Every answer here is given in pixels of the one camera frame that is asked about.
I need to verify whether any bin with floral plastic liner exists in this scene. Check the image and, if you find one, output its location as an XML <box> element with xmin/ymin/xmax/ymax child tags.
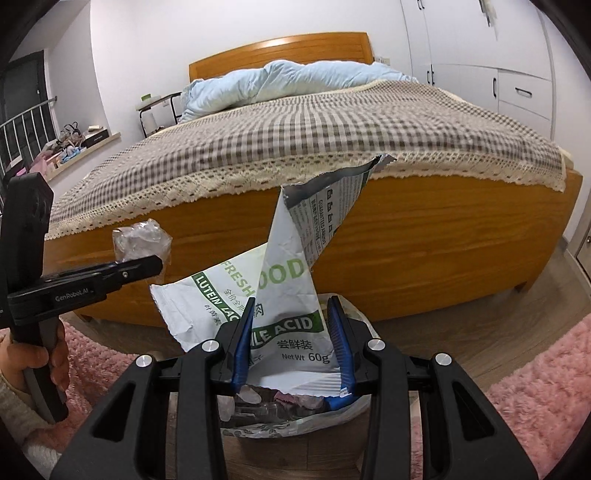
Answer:
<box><xmin>217</xmin><ymin>293</ymin><xmax>379</xmax><ymax>439</ymax></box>

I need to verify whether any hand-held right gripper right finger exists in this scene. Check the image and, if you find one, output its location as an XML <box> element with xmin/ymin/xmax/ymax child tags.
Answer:
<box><xmin>327</xmin><ymin>295</ymin><xmax>539</xmax><ymax>480</ymax></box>

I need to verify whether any black box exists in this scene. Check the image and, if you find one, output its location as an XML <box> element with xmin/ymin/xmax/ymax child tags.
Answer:
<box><xmin>81</xmin><ymin>130</ymin><xmax>110</xmax><ymax>150</ymax></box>

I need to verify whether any pile of boxes and bags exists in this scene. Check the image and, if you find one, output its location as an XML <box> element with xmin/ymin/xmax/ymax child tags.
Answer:
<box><xmin>28</xmin><ymin>121</ymin><xmax>86</xmax><ymax>174</ymax></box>

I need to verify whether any wooden bed frame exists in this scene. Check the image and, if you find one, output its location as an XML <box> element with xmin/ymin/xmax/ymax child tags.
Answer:
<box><xmin>48</xmin><ymin>31</ymin><xmax>583</xmax><ymax>328</ymax></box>

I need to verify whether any black frame bedside table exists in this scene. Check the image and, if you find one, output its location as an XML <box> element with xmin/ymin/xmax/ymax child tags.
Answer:
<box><xmin>135</xmin><ymin>92</ymin><xmax>183</xmax><ymax>138</ymax></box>

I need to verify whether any dark window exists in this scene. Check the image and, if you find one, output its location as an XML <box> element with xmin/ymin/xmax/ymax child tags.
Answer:
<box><xmin>0</xmin><ymin>53</ymin><xmax>47</xmax><ymax>171</ymax></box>

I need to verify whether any person's left forearm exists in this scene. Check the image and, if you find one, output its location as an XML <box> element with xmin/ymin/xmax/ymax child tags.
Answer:
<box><xmin>0</xmin><ymin>369</ymin><xmax>61</xmax><ymax>467</ymax></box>

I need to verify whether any person's left hand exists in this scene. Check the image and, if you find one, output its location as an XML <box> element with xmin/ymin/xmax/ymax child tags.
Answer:
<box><xmin>0</xmin><ymin>320</ymin><xmax>71</xmax><ymax>394</ymax></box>

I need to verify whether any hanging white ornament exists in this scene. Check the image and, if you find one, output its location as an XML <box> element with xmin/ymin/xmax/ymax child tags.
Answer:
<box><xmin>478</xmin><ymin>0</ymin><xmax>502</xmax><ymax>40</ymax></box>

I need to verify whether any white green foil pouch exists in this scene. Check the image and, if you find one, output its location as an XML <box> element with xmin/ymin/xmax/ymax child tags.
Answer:
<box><xmin>150</xmin><ymin>154</ymin><xmax>398</xmax><ymax>402</ymax></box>

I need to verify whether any white wardrobe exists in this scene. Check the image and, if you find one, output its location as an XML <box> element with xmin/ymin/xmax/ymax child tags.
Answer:
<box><xmin>399</xmin><ymin>0</ymin><xmax>555</xmax><ymax>139</ymax></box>

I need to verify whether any light wood door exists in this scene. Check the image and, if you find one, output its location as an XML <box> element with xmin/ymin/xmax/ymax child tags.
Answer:
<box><xmin>570</xmin><ymin>217</ymin><xmax>591</xmax><ymax>273</ymax></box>

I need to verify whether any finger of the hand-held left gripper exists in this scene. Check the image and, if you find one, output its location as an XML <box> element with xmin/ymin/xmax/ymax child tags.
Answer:
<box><xmin>41</xmin><ymin>256</ymin><xmax>164</xmax><ymax>283</ymax></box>
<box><xmin>92</xmin><ymin>271</ymin><xmax>161</xmax><ymax>296</ymax></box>

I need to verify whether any metal window railing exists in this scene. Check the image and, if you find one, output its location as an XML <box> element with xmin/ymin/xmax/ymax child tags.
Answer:
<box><xmin>0</xmin><ymin>97</ymin><xmax>56</xmax><ymax>174</ymax></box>

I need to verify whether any small clear plastic wrapper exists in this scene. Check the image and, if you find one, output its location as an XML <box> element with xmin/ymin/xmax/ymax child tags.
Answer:
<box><xmin>112</xmin><ymin>220</ymin><xmax>173</xmax><ymax>267</ymax></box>

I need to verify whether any light blue duvet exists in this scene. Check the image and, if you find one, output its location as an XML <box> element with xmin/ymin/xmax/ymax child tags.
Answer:
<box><xmin>178</xmin><ymin>59</ymin><xmax>419</xmax><ymax>123</ymax></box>

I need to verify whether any pink shaggy rug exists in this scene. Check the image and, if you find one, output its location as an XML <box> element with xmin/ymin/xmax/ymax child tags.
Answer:
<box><xmin>485</xmin><ymin>314</ymin><xmax>591</xmax><ymax>468</ymax></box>
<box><xmin>23</xmin><ymin>318</ymin><xmax>174</xmax><ymax>480</ymax></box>

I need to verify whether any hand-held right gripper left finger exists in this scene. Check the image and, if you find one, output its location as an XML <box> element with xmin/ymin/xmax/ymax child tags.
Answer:
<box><xmin>50</xmin><ymin>298</ymin><xmax>257</xmax><ymax>480</ymax></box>

